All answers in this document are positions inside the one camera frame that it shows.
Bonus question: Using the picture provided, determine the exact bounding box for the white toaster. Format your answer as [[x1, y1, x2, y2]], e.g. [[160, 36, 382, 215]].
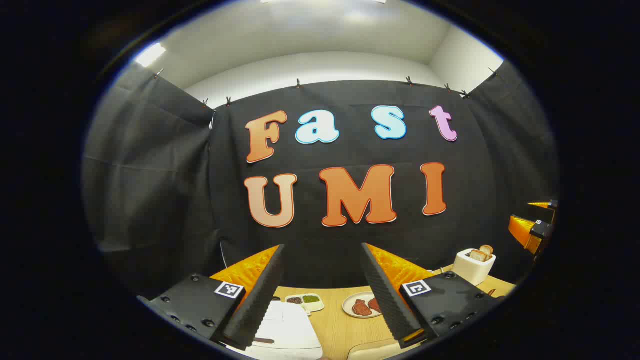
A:
[[451, 248, 497, 287]]

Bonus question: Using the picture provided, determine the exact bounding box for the white divided sauce dish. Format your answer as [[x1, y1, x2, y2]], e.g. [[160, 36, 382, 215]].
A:
[[285, 293, 325, 316]]

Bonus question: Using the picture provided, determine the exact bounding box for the black backdrop cloth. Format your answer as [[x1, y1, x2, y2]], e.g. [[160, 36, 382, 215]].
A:
[[82, 60, 560, 301]]

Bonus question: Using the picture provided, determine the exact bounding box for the white rice cooker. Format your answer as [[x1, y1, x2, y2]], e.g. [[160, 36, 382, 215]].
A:
[[240, 300, 324, 360]]

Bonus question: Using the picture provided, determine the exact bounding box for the ceiling light panel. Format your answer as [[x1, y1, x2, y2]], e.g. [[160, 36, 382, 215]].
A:
[[134, 42, 167, 68]]

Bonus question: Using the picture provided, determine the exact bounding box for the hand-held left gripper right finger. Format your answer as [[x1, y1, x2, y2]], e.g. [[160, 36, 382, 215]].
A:
[[361, 243, 506, 350]]

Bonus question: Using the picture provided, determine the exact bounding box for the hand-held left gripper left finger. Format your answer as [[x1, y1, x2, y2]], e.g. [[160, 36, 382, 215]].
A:
[[136, 244, 287, 352]]

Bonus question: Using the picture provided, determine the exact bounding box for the white round plate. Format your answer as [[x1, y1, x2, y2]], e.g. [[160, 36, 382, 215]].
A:
[[342, 291, 383, 319]]

